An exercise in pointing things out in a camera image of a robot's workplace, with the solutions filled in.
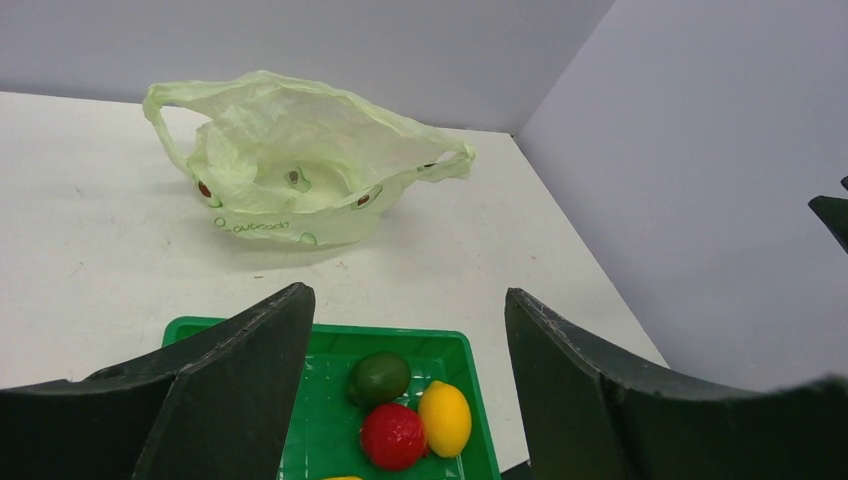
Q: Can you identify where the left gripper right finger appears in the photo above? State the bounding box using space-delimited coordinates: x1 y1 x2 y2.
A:
504 288 847 479

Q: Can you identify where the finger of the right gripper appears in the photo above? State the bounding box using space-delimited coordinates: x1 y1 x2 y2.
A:
808 195 848 252

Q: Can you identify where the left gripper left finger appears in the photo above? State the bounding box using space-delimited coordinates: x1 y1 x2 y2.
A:
1 283 316 479

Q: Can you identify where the fake avocado half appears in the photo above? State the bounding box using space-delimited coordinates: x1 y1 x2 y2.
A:
346 351 412 409

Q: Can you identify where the red fake fruit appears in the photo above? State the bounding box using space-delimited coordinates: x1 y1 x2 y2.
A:
359 403 429 471

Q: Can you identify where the translucent pale green plastic bag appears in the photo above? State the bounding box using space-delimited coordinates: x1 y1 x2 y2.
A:
142 70 476 248

